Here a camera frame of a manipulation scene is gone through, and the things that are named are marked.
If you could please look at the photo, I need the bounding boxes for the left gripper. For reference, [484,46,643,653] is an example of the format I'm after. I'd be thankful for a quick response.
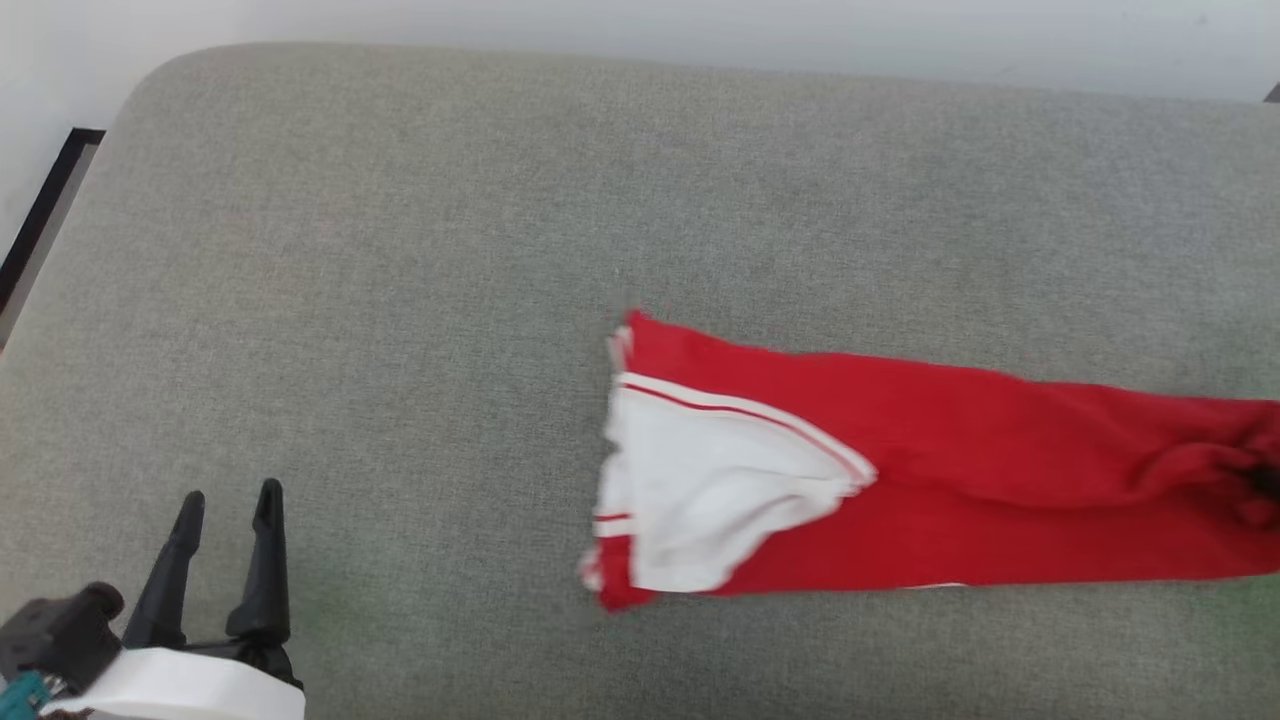
[40,479,306,720]

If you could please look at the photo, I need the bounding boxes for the red shirt with white sleeves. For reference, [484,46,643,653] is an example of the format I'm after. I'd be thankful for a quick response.
[578,310,1280,613]

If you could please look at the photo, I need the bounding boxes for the teal connector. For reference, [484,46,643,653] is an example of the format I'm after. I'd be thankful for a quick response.
[0,670,51,717]

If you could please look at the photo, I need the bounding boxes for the grey fabric sofa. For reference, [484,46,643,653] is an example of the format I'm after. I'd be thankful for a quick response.
[0,42,1280,720]

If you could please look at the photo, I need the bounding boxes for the black framed panel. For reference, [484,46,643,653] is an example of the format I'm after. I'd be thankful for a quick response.
[0,128,106,313]

